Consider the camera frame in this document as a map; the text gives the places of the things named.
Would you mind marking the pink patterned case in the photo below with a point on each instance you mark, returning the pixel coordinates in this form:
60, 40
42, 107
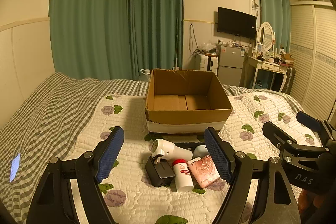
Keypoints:
204, 171

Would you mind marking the small white box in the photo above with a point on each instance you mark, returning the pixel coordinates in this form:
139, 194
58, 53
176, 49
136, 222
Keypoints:
200, 150

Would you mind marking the small brown cardboard box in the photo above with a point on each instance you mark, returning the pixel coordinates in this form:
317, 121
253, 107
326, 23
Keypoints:
286, 56

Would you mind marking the white handheld hair dryer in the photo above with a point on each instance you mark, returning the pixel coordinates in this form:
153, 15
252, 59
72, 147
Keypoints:
170, 150

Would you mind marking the white dressing table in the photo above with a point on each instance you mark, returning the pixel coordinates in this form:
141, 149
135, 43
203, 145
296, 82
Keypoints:
265, 65

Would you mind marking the person's right hand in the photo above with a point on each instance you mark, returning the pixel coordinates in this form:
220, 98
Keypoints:
305, 199

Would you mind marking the white bottle with red cap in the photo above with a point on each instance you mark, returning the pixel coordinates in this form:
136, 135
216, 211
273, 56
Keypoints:
182, 179

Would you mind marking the small silver fridge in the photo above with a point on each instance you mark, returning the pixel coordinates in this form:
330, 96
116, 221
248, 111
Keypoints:
230, 61

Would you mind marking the small photo frame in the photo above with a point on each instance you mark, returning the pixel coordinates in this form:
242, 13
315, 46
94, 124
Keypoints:
261, 47

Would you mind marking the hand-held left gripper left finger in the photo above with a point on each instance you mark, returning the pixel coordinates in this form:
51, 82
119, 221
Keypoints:
110, 155

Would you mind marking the black wall television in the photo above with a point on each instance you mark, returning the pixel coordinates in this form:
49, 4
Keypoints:
236, 22

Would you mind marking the dark suitcase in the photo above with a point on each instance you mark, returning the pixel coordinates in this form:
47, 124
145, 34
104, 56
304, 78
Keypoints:
290, 79

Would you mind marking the white louvred wardrobe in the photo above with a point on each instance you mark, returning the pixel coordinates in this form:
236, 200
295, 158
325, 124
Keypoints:
315, 56

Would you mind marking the clear water jug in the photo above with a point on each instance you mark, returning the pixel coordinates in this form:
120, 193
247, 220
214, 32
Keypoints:
145, 72

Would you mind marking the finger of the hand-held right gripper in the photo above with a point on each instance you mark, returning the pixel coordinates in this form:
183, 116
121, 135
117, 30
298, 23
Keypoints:
275, 133
308, 120

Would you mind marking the white oval vanity mirror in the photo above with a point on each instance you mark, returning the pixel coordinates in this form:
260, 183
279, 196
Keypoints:
265, 35

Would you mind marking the white floral quilted blanket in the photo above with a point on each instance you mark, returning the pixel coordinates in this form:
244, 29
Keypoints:
126, 119

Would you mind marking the clear plastic bag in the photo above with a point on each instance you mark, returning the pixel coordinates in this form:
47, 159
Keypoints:
207, 47

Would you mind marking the white ribbed suitcase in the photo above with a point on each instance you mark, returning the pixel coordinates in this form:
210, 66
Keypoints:
206, 62

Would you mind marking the smartphone with lit screen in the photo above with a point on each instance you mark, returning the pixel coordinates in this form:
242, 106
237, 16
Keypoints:
15, 167

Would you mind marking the green curtain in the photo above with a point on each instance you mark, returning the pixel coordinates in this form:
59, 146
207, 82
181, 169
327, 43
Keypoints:
274, 11
89, 16
155, 16

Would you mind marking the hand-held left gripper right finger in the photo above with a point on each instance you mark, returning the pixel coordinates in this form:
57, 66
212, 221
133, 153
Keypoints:
218, 155

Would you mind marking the black power adapter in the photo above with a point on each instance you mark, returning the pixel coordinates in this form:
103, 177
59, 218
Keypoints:
160, 174

